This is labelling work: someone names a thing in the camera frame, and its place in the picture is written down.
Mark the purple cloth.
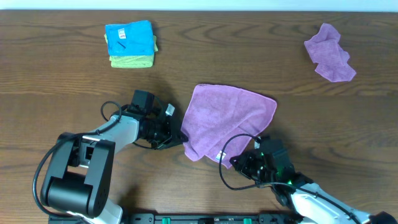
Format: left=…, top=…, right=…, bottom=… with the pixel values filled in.
left=304, top=23, right=356, bottom=83
left=181, top=84, right=277, bottom=169

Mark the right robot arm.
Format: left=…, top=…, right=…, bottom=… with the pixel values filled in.
left=229, top=151, right=397, bottom=223

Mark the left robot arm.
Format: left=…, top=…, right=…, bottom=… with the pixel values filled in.
left=32, top=104, right=188, bottom=223

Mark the folded green cloth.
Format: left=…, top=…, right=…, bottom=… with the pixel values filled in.
left=104, top=33, right=159, bottom=69

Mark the folded blue cloth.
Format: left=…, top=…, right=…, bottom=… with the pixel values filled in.
left=105, top=20, right=155, bottom=57

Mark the crumpled purple cloth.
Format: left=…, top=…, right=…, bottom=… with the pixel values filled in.
left=304, top=23, right=356, bottom=83

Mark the right camera cable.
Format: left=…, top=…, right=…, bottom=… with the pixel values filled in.
left=218, top=133, right=361, bottom=224

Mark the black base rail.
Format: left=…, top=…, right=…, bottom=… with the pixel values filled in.
left=48, top=212, right=299, bottom=224

